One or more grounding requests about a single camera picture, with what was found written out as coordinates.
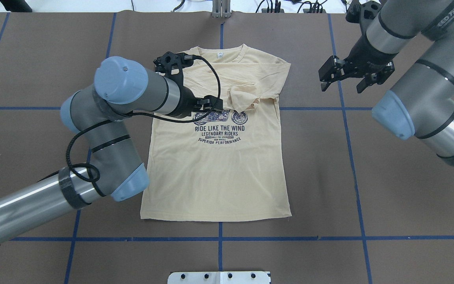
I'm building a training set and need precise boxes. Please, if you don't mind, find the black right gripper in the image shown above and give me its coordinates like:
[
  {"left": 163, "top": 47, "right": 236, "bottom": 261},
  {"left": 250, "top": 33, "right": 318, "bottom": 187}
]
[{"left": 318, "top": 0, "right": 395, "bottom": 93}]

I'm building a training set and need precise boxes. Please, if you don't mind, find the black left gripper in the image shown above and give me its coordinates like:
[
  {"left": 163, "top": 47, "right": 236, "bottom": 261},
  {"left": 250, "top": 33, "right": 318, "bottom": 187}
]
[{"left": 153, "top": 52, "right": 224, "bottom": 119}]

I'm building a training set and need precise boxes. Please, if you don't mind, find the beige long-sleeve printed shirt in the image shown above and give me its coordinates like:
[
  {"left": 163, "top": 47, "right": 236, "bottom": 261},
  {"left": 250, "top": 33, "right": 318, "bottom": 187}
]
[{"left": 140, "top": 45, "right": 292, "bottom": 222}]

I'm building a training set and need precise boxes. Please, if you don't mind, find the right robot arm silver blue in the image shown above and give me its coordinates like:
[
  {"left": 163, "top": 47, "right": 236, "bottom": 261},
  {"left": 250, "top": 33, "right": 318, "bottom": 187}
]
[{"left": 318, "top": 0, "right": 454, "bottom": 167}]

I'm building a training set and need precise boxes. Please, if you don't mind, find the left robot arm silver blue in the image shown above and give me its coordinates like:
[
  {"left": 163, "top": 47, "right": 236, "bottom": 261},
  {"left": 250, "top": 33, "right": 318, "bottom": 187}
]
[{"left": 0, "top": 52, "right": 222, "bottom": 245}]

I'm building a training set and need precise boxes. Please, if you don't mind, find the aluminium frame post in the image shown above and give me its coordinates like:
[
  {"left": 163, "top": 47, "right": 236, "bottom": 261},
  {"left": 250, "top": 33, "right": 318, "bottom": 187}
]
[{"left": 212, "top": 0, "right": 232, "bottom": 19}]

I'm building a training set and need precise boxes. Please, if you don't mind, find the white central pedestal column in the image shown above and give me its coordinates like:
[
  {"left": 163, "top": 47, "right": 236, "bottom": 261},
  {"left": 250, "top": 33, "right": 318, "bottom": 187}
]
[{"left": 167, "top": 271, "right": 272, "bottom": 284}]

